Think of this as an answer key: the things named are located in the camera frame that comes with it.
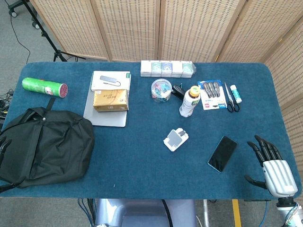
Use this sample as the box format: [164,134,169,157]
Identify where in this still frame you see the grey laptop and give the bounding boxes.
[83,89,128,128]

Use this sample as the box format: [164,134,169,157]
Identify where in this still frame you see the white glue stick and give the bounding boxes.
[230,85,243,104]

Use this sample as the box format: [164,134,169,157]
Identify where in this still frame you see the blue table mat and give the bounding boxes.
[0,61,296,201]

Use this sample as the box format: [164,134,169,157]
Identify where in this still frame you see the black torso cable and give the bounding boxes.
[161,200,172,227]

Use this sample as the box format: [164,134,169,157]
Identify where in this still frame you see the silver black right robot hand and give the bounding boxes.
[244,134,299,198]

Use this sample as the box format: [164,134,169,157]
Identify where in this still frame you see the wrapped playing card multipack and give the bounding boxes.
[140,60,196,78]

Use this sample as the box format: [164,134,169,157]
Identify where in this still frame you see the black tripod stand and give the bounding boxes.
[22,0,86,62]

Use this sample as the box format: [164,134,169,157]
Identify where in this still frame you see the clear jar of binder clips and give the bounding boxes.
[151,79,173,104]

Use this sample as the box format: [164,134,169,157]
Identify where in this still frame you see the blue cables under table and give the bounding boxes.
[77,198,97,227]

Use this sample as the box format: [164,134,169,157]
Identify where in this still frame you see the green chip can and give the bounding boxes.
[22,77,69,98]

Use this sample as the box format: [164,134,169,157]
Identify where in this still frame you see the thin black floor cable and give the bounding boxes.
[9,0,31,64]

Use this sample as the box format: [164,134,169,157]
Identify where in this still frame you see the white metal table leg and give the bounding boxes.
[203,200,211,227]

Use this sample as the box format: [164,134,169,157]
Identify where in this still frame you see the black handled scissors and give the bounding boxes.
[223,82,241,113]

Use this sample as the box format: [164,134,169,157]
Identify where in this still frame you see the white bottle yellow cap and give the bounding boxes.
[179,85,201,118]

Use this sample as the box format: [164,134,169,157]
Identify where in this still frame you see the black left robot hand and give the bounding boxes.
[0,136,12,164]

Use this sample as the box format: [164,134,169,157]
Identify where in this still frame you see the black cable bundle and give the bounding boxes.
[0,88,14,121]

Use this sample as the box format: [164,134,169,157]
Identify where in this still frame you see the yellow tissue pack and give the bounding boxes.
[93,89,130,112]

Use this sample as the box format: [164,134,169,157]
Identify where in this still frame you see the black fabric backpack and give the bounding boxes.
[0,97,95,189]

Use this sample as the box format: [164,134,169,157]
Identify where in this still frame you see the black stapler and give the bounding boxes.
[172,84,186,99]

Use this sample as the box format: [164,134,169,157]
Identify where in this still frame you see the black smartphone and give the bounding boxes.
[207,135,238,173]

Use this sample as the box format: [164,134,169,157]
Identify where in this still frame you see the white USB hub box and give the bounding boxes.
[90,70,131,92]

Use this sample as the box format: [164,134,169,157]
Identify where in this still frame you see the blue-grey robot torso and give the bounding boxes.
[94,198,197,227]

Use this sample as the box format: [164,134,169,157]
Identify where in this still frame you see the black wheeled cart base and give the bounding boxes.
[7,0,41,30]

